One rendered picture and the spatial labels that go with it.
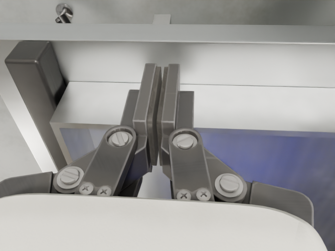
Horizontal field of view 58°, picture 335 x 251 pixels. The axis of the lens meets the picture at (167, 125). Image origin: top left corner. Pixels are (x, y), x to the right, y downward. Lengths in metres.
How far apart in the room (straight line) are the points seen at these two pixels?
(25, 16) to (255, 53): 1.16
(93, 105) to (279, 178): 0.15
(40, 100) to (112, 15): 1.00
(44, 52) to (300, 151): 0.17
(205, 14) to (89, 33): 0.97
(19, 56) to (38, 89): 0.02
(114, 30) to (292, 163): 0.15
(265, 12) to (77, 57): 1.01
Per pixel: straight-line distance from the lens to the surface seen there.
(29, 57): 0.17
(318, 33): 0.18
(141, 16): 1.15
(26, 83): 0.18
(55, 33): 0.19
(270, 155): 0.23
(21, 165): 2.01
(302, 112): 0.17
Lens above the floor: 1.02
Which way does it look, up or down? 44 degrees down
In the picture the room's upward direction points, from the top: 174 degrees counter-clockwise
